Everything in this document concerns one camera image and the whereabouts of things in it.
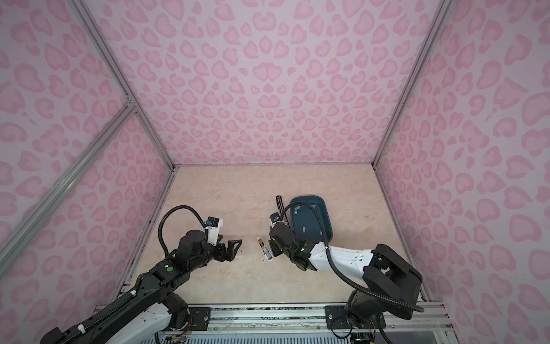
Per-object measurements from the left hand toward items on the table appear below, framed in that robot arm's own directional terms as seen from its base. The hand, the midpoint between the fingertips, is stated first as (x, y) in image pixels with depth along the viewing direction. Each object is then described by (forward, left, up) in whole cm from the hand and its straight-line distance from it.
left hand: (233, 236), depth 80 cm
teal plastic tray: (+13, -30, -13) cm, 35 cm away
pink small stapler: (-1, -11, -11) cm, 16 cm away
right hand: (+2, -15, -5) cm, 16 cm away
